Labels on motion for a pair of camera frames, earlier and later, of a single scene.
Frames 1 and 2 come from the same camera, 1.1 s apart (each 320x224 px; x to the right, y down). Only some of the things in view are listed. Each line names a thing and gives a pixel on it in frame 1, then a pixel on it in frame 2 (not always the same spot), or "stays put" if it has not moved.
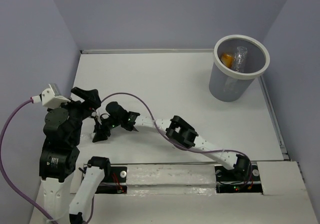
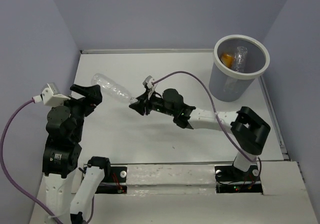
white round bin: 238,59 stays put
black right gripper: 99,135 -> 143,101
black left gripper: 92,99 stays put
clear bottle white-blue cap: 240,58 stays put
